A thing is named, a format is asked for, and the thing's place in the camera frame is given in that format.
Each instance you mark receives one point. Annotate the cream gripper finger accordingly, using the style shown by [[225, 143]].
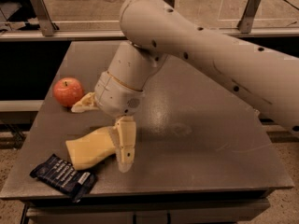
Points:
[[86, 103], [125, 132]]

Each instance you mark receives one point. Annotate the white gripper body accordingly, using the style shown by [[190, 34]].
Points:
[[116, 97]]

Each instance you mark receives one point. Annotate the yellow sponge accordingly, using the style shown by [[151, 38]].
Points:
[[90, 149]]

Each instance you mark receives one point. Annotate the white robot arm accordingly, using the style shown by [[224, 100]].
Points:
[[264, 78]]

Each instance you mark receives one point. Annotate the dark blue rxbar wrapper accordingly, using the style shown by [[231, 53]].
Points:
[[62, 176]]

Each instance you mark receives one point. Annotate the red apple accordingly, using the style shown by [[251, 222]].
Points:
[[67, 91]]

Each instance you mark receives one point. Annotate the clear acrylic barrier panel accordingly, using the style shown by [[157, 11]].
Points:
[[82, 15]]

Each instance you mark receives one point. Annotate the grey table base cabinet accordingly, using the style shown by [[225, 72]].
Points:
[[189, 208]]

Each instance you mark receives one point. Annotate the left metal bracket post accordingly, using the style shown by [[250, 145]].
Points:
[[47, 26]]

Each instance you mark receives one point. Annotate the right metal bracket post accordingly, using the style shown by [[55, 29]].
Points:
[[245, 24]]

